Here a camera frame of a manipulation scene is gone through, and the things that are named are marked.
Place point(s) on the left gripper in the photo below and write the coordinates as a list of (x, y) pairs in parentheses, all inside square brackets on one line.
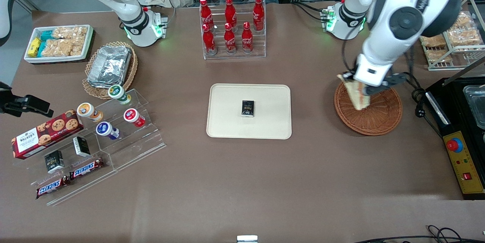
[(370, 90)]

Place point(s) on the triangular sandwich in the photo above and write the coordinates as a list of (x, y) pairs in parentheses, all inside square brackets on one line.
[(358, 98)]

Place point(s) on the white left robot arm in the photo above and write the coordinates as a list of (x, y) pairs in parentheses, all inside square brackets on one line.
[(382, 46)]

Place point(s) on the brown round wicker basket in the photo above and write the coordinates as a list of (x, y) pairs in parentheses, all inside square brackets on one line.
[(379, 118)]

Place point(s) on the white rectangular snack tray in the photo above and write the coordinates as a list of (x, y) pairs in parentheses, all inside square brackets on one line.
[(89, 42)]

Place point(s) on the light flat wicker basket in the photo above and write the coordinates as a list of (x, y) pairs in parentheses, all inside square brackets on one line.
[(132, 68)]

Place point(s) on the cream rectangular plastic tray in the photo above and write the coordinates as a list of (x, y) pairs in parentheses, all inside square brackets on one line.
[(227, 121)]

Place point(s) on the red Walkers cookie box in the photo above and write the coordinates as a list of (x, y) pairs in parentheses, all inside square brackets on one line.
[(45, 135)]

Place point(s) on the teal snack packet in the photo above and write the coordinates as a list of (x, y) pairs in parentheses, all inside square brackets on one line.
[(41, 49), (46, 35)]

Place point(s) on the small black carton box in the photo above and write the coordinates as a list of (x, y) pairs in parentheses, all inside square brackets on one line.
[(54, 161), (81, 146), (248, 108)]

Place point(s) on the orange lid yogurt cup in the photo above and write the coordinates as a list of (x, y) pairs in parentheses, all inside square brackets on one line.
[(86, 110)]

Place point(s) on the yellow snack packet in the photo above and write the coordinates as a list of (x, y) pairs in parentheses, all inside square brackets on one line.
[(33, 47)]

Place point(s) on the clear bag of rice crackers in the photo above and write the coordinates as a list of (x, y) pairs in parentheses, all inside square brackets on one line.
[(57, 48), (72, 32)]

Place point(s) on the blue lid yogurt cup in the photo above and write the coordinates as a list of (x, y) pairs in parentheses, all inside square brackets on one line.
[(103, 128)]

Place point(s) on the Snickers chocolate bar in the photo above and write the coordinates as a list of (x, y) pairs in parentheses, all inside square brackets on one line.
[(86, 169), (53, 187)]

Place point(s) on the green lid yogurt cup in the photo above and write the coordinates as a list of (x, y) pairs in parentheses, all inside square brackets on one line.
[(116, 92)]

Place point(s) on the stack of foil trays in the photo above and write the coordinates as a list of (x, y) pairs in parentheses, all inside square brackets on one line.
[(110, 65)]

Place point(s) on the clear cracker pack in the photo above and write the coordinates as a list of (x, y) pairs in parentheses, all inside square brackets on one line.
[(439, 55), (465, 37), (464, 20), (434, 41)]

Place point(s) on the clear acrylic bottle rack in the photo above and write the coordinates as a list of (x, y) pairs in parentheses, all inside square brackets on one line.
[(259, 46)]

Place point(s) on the red lid yogurt cup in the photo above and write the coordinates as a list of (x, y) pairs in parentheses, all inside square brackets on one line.
[(130, 115)]

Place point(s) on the clear acrylic stepped stand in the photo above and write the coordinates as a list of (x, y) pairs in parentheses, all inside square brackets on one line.
[(132, 144)]

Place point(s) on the black appliance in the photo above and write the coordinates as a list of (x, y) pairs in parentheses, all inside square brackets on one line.
[(454, 102)]

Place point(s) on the red cola bottle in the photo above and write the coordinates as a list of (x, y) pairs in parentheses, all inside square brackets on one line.
[(258, 17), (247, 40), (209, 42), (230, 13), (207, 15), (230, 41)]

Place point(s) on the grey metal bar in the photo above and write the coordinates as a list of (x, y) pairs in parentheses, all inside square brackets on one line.
[(464, 71)]

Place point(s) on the clear plastic container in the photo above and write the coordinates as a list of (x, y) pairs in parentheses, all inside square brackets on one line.
[(475, 106)]

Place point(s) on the yellow emergency stop control box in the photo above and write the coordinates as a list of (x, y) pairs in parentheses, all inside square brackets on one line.
[(464, 163)]

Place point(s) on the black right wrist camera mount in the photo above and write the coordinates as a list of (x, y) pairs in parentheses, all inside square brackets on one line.
[(4, 93)]

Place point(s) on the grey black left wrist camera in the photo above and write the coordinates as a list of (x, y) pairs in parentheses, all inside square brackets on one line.
[(394, 80)]

